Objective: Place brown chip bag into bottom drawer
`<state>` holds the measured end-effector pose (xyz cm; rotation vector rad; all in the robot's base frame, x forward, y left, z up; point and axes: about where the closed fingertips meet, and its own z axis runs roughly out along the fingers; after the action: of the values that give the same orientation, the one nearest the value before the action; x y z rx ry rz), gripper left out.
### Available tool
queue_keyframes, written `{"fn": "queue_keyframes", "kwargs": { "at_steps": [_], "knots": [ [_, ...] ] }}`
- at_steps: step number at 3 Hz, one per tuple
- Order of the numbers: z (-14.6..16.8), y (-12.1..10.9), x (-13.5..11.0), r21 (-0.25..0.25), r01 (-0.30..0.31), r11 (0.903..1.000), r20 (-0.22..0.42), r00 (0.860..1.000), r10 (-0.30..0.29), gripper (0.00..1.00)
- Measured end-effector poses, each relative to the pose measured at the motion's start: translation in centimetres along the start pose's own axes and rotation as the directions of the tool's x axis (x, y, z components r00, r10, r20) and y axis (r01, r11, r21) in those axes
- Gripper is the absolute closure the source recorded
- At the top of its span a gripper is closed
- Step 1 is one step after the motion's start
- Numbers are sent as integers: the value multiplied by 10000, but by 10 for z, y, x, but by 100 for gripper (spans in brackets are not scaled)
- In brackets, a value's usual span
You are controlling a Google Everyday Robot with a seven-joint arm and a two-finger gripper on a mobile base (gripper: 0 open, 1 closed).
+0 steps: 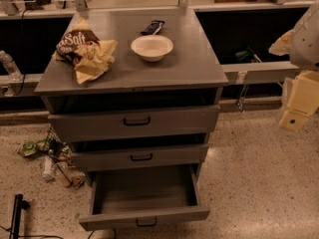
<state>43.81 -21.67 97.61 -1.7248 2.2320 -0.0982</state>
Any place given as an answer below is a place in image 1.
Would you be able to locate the grey open bottom drawer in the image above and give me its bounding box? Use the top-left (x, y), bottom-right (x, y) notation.
top-left (79, 164), bottom-right (209, 231)

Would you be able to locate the green object under bench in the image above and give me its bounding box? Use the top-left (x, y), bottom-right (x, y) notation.
top-left (235, 49), bottom-right (261, 63)

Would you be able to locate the grey top drawer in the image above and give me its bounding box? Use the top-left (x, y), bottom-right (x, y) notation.
top-left (49, 106), bottom-right (220, 142)

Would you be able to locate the dark snack bar wrapper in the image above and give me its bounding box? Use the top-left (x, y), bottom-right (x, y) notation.
top-left (141, 20), bottom-right (164, 36)

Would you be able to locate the plastic bottle on floor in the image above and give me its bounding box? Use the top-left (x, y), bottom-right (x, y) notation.
top-left (42, 150), bottom-right (53, 182)

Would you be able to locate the brown chip bag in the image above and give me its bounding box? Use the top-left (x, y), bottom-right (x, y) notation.
top-left (53, 18), bottom-right (118, 84)

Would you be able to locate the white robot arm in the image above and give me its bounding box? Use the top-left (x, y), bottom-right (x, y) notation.
top-left (269, 1), bottom-right (319, 131)

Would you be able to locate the black stand on floor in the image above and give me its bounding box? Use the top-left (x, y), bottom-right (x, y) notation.
top-left (9, 194), bottom-right (30, 239)

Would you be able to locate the green snack bag floor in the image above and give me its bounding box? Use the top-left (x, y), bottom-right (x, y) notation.
top-left (18, 139), bottom-right (52, 157)

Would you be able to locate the clear plastic bottle left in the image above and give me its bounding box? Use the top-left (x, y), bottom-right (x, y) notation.
top-left (0, 51), bottom-right (23, 82)

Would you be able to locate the white paper bowl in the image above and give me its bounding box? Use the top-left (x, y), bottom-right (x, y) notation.
top-left (131, 35), bottom-right (173, 62)

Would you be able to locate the grey middle drawer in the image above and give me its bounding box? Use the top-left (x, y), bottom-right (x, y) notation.
top-left (71, 144), bottom-right (208, 171)

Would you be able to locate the grey drawer cabinet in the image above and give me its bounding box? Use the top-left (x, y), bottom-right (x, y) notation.
top-left (34, 7), bottom-right (229, 181)

